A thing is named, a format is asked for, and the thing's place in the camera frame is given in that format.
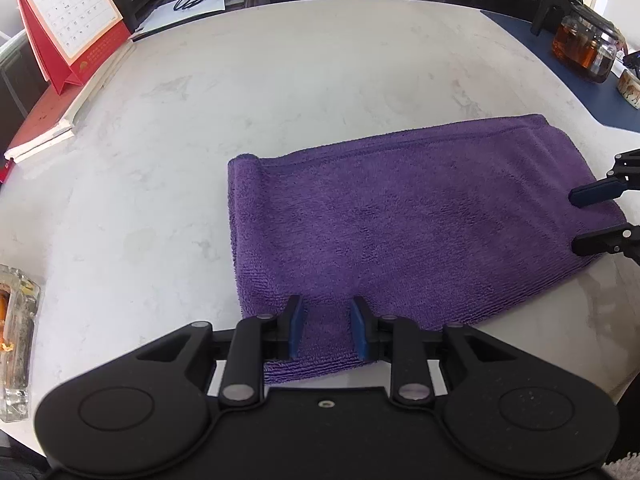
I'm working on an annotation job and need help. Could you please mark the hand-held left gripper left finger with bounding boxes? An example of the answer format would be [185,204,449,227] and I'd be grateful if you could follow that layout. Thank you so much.
[136,295,305,408]

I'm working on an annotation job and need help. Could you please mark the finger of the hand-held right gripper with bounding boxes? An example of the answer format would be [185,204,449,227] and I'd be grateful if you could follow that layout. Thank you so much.
[569,149,640,208]
[571,225,640,263]

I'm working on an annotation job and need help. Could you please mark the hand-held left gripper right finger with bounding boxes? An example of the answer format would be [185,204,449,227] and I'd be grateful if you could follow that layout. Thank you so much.
[350,296,516,407]

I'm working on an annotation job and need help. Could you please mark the purple towel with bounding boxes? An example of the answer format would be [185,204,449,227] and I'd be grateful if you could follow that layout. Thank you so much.
[227,114,628,386]

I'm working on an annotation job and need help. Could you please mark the blue table mat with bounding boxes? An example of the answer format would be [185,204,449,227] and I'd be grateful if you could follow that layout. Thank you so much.
[480,7,640,133]

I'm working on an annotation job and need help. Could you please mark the small patterned box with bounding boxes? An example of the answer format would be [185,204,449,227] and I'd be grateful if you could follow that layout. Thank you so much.
[617,70,640,109]

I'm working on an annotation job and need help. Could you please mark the glass teapot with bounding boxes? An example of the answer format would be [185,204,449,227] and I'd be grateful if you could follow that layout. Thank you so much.
[532,0,626,83]

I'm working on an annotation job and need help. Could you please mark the glass ashtray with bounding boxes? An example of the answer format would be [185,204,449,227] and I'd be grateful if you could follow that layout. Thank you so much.
[0,264,41,423]

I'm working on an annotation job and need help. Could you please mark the stack of books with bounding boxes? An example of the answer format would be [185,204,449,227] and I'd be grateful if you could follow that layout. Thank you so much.
[5,42,136,163]

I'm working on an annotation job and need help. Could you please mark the white paper sheets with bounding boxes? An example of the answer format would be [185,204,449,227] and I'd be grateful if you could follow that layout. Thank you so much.
[131,0,227,42]

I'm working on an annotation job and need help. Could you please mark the black printer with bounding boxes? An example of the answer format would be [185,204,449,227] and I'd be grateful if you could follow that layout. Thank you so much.
[107,0,168,33]

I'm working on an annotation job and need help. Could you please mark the red desk calendar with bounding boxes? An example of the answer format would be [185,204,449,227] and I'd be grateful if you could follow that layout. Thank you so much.
[15,0,132,95]

